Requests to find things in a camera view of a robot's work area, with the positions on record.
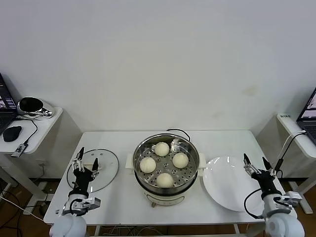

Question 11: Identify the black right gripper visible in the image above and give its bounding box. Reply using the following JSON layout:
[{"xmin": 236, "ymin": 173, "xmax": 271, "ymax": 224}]
[{"xmin": 243, "ymin": 153, "xmax": 282, "ymax": 196}]

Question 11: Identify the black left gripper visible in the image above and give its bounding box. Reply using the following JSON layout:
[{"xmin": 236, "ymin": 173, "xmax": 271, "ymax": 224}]
[{"xmin": 72, "ymin": 147, "xmax": 101, "ymax": 196}]

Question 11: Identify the glass lid with cream handle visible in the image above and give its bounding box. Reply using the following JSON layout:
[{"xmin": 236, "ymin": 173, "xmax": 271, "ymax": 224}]
[{"xmin": 67, "ymin": 148, "xmax": 120, "ymax": 194}]

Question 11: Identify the white steamed baozi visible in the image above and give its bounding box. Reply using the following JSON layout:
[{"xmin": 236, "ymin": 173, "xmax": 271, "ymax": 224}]
[
  {"xmin": 157, "ymin": 172, "xmax": 174, "ymax": 188},
  {"xmin": 172, "ymin": 152, "xmax": 190, "ymax": 169},
  {"xmin": 139, "ymin": 157, "xmax": 157, "ymax": 173},
  {"xmin": 154, "ymin": 142, "xmax": 170, "ymax": 157}
]

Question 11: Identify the perforated steel steamer basket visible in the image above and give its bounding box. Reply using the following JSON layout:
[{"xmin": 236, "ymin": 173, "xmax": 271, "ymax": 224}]
[{"xmin": 132, "ymin": 133, "xmax": 200, "ymax": 196}]

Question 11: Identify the white round plate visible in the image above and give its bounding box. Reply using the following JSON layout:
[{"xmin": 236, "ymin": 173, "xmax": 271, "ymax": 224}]
[{"xmin": 202, "ymin": 156, "xmax": 265, "ymax": 213}]

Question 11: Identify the white side desk with label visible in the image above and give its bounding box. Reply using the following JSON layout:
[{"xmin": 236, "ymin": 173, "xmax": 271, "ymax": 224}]
[{"xmin": 276, "ymin": 114, "xmax": 316, "ymax": 214}]

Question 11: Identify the white side desk with mouse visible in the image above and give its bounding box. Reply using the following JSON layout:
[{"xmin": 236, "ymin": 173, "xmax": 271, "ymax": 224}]
[{"xmin": 0, "ymin": 106, "xmax": 64, "ymax": 207}]

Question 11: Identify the chrome and black headset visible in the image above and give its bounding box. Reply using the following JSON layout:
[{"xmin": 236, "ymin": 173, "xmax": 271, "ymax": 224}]
[{"xmin": 17, "ymin": 96, "xmax": 55, "ymax": 119}]

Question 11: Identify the black computer mouse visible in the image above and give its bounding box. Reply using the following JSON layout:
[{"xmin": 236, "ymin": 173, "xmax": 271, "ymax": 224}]
[{"xmin": 2, "ymin": 125, "xmax": 23, "ymax": 142}]

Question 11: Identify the cream electric cooker base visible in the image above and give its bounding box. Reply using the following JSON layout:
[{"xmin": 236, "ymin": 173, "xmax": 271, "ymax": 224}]
[{"xmin": 125, "ymin": 153, "xmax": 207, "ymax": 207}]

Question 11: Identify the black laptop beside mouse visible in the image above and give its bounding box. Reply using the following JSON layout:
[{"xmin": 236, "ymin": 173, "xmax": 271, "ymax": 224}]
[{"xmin": 0, "ymin": 72, "xmax": 19, "ymax": 135}]

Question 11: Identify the black laptop cable with adapter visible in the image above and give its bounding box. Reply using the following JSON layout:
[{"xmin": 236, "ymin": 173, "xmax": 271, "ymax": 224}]
[{"xmin": 274, "ymin": 132, "xmax": 308, "ymax": 180}]

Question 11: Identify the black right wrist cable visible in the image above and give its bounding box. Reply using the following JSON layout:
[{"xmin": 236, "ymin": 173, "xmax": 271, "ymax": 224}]
[{"xmin": 243, "ymin": 189, "xmax": 266, "ymax": 219}]

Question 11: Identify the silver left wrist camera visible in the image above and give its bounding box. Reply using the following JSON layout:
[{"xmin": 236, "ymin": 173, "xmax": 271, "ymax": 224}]
[{"xmin": 55, "ymin": 196, "xmax": 102, "ymax": 218}]

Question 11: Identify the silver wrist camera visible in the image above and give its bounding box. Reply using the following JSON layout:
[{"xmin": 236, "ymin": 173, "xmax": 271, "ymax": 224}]
[
  {"xmin": 55, "ymin": 196, "xmax": 102, "ymax": 218},
  {"xmin": 278, "ymin": 191, "xmax": 304, "ymax": 210}
]

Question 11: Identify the white laptop cable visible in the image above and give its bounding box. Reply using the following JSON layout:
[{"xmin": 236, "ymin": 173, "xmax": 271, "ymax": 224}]
[{"xmin": 281, "ymin": 131, "xmax": 308, "ymax": 158}]

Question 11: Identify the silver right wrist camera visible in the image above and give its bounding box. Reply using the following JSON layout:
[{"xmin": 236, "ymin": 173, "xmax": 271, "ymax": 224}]
[{"xmin": 278, "ymin": 191, "xmax": 304, "ymax": 210}]

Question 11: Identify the black dongle cable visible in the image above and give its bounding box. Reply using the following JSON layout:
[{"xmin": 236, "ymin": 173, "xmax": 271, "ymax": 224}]
[{"xmin": 15, "ymin": 116, "xmax": 40, "ymax": 145}]

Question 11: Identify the black laptop with plugged cables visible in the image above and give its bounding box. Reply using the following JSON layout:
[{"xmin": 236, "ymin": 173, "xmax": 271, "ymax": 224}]
[{"xmin": 297, "ymin": 89, "xmax": 316, "ymax": 144}]

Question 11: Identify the white floor cable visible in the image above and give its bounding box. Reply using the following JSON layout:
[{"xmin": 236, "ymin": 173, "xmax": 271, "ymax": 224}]
[{"xmin": 0, "ymin": 196, "xmax": 46, "ymax": 222}]

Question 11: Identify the black cooker power cable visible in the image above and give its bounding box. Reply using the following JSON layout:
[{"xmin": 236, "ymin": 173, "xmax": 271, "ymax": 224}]
[{"xmin": 166, "ymin": 128, "xmax": 192, "ymax": 143}]

